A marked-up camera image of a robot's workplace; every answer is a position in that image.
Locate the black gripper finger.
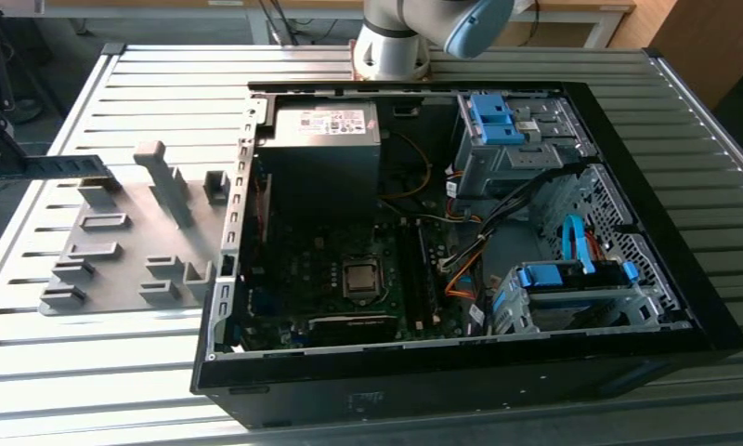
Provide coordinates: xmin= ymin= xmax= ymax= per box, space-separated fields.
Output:
xmin=0 ymin=32 xmax=30 ymax=183

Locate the grey parts rack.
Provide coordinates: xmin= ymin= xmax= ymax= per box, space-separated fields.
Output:
xmin=38 ymin=140 xmax=234 ymax=318

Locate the silver CPU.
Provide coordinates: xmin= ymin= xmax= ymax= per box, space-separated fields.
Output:
xmin=345 ymin=264 xmax=381 ymax=293

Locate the grey metal drive cage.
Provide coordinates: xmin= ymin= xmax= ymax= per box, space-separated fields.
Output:
xmin=454 ymin=92 xmax=597 ymax=200

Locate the green motherboard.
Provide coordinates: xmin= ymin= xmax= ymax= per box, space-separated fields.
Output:
xmin=241 ymin=216 xmax=471 ymax=352

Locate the yellow wire bundle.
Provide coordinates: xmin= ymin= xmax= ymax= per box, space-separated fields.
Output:
xmin=378 ymin=132 xmax=434 ymax=202

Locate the blue flat data cable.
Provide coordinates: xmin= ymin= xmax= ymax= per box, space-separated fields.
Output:
xmin=558 ymin=212 xmax=597 ymax=275

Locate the grey metal disk bay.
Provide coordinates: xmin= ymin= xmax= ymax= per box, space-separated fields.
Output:
xmin=487 ymin=267 xmax=686 ymax=335

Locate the black office chair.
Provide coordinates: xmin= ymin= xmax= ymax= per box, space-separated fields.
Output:
xmin=2 ymin=16 xmax=57 ymax=125

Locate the metal socket cover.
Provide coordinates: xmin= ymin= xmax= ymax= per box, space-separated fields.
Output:
xmin=340 ymin=256 xmax=386 ymax=301

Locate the grey power supply unit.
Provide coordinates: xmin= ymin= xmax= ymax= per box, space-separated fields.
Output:
xmin=254 ymin=99 xmax=385 ymax=222

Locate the black graphics card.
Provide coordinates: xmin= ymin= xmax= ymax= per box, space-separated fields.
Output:
xmin=306 ymin=313 xmax=402 ymax=348

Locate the black white wire bundle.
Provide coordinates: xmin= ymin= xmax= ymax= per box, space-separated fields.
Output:
xmin=401 ymin=211 xmax=485 ymax=227

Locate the brown wooden cabinet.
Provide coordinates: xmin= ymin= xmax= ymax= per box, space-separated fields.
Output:
xmin=610 ymin=0 xmax=743 ymax=111

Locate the orange wire bundle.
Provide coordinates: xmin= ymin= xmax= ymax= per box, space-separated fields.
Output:
xmin=443 ymin=248 xmax=490 ymax=298

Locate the blue plastic drive bracket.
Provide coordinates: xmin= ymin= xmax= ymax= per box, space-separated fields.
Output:
xmin=469 ymin=93 xmax=527 ymax=146

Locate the hard disk in blue carrier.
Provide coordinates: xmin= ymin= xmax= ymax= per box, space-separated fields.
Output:
xmin=515 ymin=260 xmax=641 ymax=294

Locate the black PC case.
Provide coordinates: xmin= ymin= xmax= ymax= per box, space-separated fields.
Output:
xmin=189 ymin=79 xmax=743 ymax=431

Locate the blue RAM stick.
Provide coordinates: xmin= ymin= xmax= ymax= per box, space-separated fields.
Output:
xmin=0 ymin=155 xmax=110 ymax=182

